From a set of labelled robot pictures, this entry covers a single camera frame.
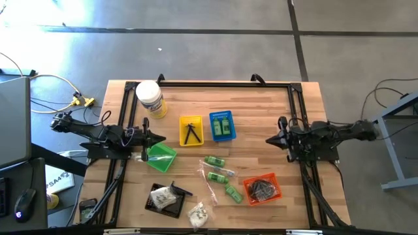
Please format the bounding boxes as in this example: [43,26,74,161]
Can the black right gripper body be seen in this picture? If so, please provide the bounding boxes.
[278,116,298,163]

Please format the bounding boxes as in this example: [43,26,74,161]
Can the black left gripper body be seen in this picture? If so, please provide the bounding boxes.
[130,117,150,163]

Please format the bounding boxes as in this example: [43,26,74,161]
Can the bagged blue toothbrush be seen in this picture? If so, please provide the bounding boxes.
[133,152,176,163]
[200,159,237,178]

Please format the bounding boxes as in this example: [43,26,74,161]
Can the dark blue razor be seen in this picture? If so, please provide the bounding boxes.
[169,180,194,197]
[188,123,202,144]
[183,123,193,146]

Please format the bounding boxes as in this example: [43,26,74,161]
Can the bagged black hair ties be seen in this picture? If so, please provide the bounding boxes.
[248,179,278,202]

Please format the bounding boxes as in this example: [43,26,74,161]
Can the green travel bottle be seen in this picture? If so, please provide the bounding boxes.
[221,116,232,136]
[204,155,227,168]
[206,171,230,185]
[212,117,223,136]
[224,183,244,204]

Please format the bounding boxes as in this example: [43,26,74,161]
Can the bagged white vanity pack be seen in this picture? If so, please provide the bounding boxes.
[186,201,210,230]
[149,185,180,210]

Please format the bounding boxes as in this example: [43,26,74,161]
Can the green plastic basket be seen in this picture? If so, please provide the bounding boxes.
[145,142,178,174]

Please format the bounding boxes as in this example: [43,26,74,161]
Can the Lysol wipes canister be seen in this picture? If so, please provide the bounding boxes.
[135,80,169,119]

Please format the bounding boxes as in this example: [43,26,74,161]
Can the yellow plastic basket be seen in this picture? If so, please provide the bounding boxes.
[178,114,205,148]

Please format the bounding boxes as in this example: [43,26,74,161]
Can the orange plastic basket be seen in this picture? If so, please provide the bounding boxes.
[242,172,283,207]

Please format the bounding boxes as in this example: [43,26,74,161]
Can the blue plastic basket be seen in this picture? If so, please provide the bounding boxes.
[208,110,237,143]

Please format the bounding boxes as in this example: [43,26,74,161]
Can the bagged red toothbrush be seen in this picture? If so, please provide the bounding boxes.
[198,168,219,206]

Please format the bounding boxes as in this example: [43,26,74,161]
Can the black plastic basket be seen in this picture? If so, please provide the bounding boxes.
[144,182,187,219]

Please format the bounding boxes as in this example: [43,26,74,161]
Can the white power strip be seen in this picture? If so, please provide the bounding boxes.
[56,149,89,159]

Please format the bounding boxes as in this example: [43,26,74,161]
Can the white booklet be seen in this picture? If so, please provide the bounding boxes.
[44,164,76,195]

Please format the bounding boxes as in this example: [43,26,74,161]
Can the grey blue metal table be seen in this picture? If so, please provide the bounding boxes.
[370,90,418,193]

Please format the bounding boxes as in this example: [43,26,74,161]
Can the black desk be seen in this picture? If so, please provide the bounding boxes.
[0,143,88,230]

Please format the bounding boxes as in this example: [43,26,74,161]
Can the yellow cup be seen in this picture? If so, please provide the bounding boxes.
[46,193,60,210]

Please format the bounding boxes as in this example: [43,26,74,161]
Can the black computer mouse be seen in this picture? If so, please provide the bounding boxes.
[14,188,37,224]

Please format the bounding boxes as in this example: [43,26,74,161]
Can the black keyboard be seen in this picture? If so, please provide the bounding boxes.
[0,177,10,219]

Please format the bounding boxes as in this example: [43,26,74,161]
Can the yellow cable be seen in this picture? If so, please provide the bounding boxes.
[29,74,96,115]

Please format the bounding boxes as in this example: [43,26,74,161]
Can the black table frame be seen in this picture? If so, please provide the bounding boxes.
[97,73,353,228]

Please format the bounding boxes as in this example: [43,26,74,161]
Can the black floor cable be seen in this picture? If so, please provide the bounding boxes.
[360,77,418,121]

